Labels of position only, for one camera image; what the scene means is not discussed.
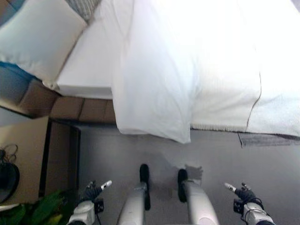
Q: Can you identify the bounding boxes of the robot left leg silver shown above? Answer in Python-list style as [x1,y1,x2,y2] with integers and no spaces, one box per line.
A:
[116,181,148,225]

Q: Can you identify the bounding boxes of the robot right leg silver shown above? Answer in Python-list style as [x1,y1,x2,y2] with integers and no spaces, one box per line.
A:
[184,180,220,225]

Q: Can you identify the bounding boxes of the robot leg silver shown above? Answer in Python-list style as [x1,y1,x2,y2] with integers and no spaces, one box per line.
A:
[184,180,220,225]
[116,181,148,225]

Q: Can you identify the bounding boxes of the brown wooden nightstand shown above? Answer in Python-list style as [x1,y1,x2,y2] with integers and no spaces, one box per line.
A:
[0,115,82,205]

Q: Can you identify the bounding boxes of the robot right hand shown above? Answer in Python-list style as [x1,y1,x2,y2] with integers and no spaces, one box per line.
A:
[224,182,259,204]

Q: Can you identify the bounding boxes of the black cable bundle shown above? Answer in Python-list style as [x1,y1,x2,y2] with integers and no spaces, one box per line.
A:
[0,143,19,166]

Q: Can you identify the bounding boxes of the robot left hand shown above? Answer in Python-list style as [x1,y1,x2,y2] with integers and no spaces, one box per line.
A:
[81,180,113,202]

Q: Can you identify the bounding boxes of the grey floor rug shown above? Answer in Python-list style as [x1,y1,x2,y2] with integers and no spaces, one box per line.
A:
[237,131,300,148]

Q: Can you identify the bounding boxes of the brown bed frame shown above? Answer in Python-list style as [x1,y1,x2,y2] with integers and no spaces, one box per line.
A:
[0,77,118,125]

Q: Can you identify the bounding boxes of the robot right foot dark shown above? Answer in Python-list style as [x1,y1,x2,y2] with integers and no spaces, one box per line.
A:
[177,169,188,203]

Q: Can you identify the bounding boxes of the white pillow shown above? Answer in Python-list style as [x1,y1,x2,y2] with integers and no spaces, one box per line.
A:
[0,0,89,90]

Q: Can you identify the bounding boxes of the blue cushion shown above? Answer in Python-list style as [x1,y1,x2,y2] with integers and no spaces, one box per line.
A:
[0,60,36,81]

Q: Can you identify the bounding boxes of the robot left foot dark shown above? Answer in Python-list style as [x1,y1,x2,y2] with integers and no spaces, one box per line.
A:
[139,164,151,211]

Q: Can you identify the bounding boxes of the white mattress with sheet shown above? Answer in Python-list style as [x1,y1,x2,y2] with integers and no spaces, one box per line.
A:
[56,0,135,100]

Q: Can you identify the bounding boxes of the textured white blanket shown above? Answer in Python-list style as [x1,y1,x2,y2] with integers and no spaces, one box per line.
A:
[190,0,300,138]

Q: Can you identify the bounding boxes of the green leafy plant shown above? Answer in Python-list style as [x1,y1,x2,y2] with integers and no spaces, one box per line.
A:
[0,188,77,225]

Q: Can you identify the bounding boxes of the black round lamp base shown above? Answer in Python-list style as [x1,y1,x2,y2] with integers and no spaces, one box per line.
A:
[0,163,21,203]

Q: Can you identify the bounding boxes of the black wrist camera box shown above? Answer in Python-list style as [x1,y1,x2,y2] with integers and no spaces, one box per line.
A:
[94,198,105,213]
[233,198,245,214]

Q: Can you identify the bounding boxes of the robot foot dark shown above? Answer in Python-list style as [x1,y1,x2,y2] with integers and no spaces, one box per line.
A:
[177,169,188,203]
[139,164,151,211]

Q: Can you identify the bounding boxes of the smooth white duvet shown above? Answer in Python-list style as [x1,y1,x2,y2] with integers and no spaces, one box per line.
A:
[112,0,261,144]

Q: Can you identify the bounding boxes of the grey striped cushion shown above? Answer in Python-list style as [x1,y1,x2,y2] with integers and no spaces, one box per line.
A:
[65,0,104,25]

